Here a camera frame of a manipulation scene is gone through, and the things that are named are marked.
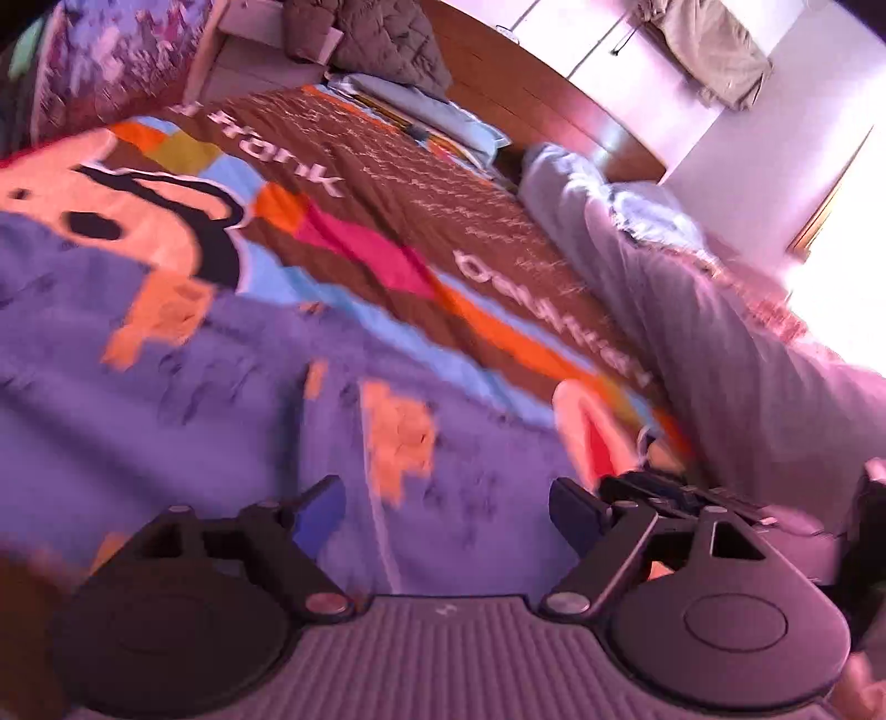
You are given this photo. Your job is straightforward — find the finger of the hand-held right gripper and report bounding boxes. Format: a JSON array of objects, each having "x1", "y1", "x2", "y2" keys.
[{"x1": 599, "y1": 469, "x2": 769, "y2": 533}]

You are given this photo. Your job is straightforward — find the pale wooden board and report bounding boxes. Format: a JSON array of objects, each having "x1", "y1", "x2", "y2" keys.
[{"x1": 186, "y1": 0, "x2": 329, "y2": 99}]

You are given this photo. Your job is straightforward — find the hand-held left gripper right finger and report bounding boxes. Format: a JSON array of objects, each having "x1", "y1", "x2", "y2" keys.
[{"x1": 543, "y1": 476, "x2": 786, "y2": 617}]

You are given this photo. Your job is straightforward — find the grey quilted jacket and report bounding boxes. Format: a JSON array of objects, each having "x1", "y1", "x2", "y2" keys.
[{"x1": 282, "y1": 0, "x2": 455, "y2": 95}]

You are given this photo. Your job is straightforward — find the purple pants with orange print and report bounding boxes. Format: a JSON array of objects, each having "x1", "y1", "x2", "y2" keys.
[{"x1": 0, "y1": 208, "x2": 579, "y2": 605}]

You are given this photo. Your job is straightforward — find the wooden window frame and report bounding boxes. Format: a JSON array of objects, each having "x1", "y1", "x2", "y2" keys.
[{"x1": 787, "y1": 128, "x2": 874, "y2": 259}]

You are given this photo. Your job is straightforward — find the beige hanging garment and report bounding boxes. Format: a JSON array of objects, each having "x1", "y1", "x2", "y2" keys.
[{"x1": 632, "y1": 0, "x2": 775, "y2": 110}]

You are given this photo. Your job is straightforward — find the printed cartoon blanket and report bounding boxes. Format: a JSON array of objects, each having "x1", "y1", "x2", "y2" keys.
[{"x1": 0, "y1": 83, "x2": 693, "y2": 500}]

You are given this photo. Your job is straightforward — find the light blue pillow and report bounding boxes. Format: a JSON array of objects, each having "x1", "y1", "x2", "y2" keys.
[{"x1": 325, "y1": 72, "x2": 511, "y2": 166}]

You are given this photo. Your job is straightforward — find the light grey duvet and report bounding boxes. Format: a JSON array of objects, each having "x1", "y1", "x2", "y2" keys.
[{"x1": 518, "y1": 142, "x2": 886, "y2": 517}]

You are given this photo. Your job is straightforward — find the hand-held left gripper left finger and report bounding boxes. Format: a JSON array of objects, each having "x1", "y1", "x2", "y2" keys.
[{"x1": 130, "y1": 475, "x2": 356, "y2": 619}]

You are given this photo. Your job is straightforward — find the wooden headboard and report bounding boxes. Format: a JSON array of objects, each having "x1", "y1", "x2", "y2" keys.
[{"x1": 422, "y1": 0, "x2": 669, "y2": 185}]

